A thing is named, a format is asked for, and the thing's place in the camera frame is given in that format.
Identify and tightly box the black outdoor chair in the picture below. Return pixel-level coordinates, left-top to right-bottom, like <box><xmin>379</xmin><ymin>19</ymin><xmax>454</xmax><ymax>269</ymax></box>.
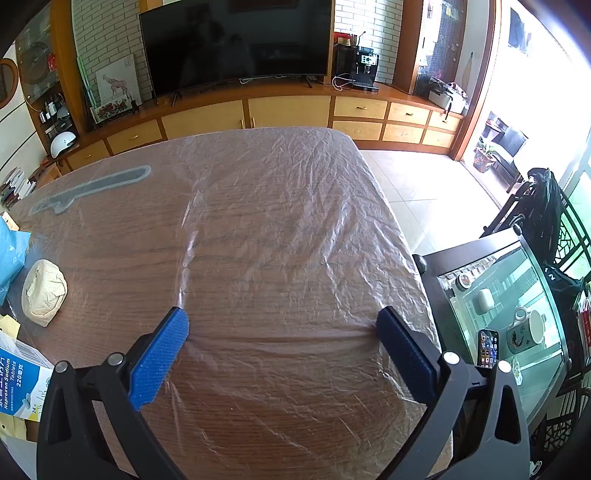
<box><xmin>480</xmin><ymin>113</ymin><xmax>529</xmax><ymax>192</ymax></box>

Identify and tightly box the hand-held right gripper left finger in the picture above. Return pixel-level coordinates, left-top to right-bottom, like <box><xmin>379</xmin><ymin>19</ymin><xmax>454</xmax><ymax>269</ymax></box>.
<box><xmin>36</xmin><ymin>306</ymin><xmax>191</xmax><ymax>480</ymax></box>

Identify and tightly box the dark carved wooden chair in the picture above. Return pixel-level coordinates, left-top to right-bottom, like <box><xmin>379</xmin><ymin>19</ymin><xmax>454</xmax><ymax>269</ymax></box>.
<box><xmin>480</xmin><ymin>185</ymin><xmax>591</xmax><ymax>278</ymax></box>

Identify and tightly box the animal painting canvas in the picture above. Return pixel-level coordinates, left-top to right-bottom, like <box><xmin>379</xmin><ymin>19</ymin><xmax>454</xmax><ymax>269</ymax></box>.
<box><xmin>95</xmin><ymin>54</ymin><xmax>141</xmax><ymax>106</ymax></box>

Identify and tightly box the smartphone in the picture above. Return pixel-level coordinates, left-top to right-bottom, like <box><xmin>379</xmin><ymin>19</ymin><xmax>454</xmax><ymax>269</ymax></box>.
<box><xmin>475</xmin><ymin>329</ymin><xmax>500</xmax><ymax>370</ymax></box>

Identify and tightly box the potted plant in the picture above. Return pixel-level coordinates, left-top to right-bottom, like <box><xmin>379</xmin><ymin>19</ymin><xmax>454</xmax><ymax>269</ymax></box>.
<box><xmin>473</xmin><ymin>141</ymin><xmax>499</xmax><ymax>174</ymax></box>

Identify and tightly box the wooden display shelf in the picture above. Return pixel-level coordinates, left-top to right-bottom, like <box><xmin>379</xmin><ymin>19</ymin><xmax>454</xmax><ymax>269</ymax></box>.
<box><xmin>14</xmin><ymin>0</ymin><xmax>81</xmax><ymax>139</ymax></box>

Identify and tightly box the white printer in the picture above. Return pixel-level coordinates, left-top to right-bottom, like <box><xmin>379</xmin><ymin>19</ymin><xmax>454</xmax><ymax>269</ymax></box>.
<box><xmin>427</xmin><ymin>76</ymin><xmax>469</xmax><ymax>115</ymax></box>

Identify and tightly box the black coffee machine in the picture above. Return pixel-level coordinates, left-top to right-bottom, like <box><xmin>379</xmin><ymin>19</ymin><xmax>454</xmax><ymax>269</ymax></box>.
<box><xmin>333</xmin><ymin>45</ymin><xmax>380</xmax><ymax>90</ymax></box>

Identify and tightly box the floral picture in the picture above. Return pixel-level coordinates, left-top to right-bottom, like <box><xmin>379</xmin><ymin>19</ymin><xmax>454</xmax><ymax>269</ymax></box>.
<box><xmin>90</xmin><ymin>99</ymin><xmax>139</xmax><ymax>124</ymax></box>

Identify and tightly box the white mug with green print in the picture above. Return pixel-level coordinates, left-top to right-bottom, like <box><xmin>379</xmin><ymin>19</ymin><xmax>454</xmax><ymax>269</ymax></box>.
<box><xmin>507</xmin><ymin>310</ymin><xmax>548</xmax><ymax>355</ymax></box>

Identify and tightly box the small wooden side table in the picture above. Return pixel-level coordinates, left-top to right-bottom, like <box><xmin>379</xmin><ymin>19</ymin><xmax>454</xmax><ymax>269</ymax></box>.
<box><xmin>32</xmin><ymin>164</ymin><xmax>63</xmax><ymax>190</ymax></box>

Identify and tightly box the wooden television cabinet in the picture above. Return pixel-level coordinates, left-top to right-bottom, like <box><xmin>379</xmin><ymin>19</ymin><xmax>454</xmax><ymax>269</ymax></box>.
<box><xmin>34</xmin><ymin>83</ymin><xmax>465</xmax><ymax>185</ymax></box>

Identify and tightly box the hanging blue garment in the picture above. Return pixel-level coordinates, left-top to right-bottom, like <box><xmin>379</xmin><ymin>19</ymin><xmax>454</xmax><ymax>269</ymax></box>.
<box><xmin>508</xmin><ymin>7</ymin><xmax>529</xmax><ymax>54</ymax></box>

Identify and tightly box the stack of books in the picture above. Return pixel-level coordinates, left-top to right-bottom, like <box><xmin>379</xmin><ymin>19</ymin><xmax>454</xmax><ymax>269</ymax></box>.
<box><xmin>0</xmin><ymin>167</ymin><xmax>37</xmax><ymax>208</ymax></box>

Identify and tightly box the black flat screen television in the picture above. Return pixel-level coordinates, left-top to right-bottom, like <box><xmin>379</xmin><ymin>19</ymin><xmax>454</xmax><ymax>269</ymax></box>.
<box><xmin>139</xmin><ymin>0</ymin><xmax>334</xmax><ymax>99</ymax></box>

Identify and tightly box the blue drawstring bag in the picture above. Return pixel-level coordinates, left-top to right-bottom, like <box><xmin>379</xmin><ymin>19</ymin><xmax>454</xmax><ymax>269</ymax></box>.
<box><xmin>0</xmin><ymin>217</ymin><xmax>32</xmax><ymax>305</ymax></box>

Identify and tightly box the white helmet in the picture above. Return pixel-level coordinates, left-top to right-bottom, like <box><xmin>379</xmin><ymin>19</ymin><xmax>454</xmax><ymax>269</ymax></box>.
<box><xmin>50</xmin><ymin>131</ymin><xmax>78</xmax><ymax>158</ymax></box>

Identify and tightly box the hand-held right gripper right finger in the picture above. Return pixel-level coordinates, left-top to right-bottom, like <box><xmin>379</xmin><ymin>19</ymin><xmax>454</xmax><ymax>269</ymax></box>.
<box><xmin>375</xmin><ymin>305</ymin><xmax>532</xmax><ymax>480</ymax></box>

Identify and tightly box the white earbuds case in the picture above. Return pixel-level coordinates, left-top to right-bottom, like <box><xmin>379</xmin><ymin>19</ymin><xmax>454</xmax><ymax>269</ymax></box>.
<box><xmin>475</xmin><ymin>288</ymin><xmax>497</xmax><ymax>315</ymax></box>

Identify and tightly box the black jacket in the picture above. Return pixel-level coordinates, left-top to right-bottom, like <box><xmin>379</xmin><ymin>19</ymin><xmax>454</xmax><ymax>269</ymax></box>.
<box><xmin>512</xmin><ymin>167</ymin><xmax>568</xmax><ymax>273</ymax></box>

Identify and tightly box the white and blue medicine box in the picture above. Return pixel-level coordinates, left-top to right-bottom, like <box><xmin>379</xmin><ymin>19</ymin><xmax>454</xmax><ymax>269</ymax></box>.
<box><xmin>0</xmin><ymin>330</ymin><xmax>55</xmax><ymax>418</ymax></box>

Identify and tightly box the clear plastic table cover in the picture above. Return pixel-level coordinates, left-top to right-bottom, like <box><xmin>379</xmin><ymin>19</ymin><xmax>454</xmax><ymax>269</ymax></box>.
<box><xmin>7</xmin><ymin>127</ymin><xmax>455</xmax><ymax>480</ymax></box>

